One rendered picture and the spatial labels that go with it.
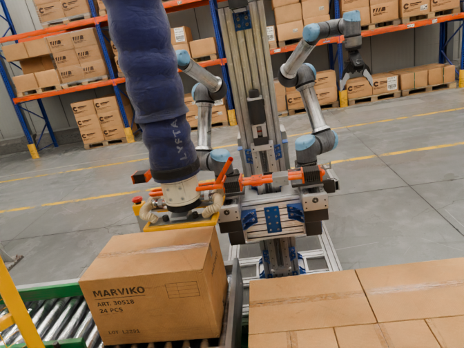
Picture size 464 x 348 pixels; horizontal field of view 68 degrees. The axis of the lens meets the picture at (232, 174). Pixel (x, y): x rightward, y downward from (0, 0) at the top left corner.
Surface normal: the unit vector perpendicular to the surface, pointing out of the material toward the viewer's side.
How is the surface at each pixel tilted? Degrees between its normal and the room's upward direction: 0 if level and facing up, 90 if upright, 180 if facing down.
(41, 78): 90
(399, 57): 90
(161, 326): 90
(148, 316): 90
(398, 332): 0
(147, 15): 80
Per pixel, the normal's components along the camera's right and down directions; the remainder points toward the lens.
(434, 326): -0.18, -0.92
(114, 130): -0.05, 0.33
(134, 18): 0.12, 0.19
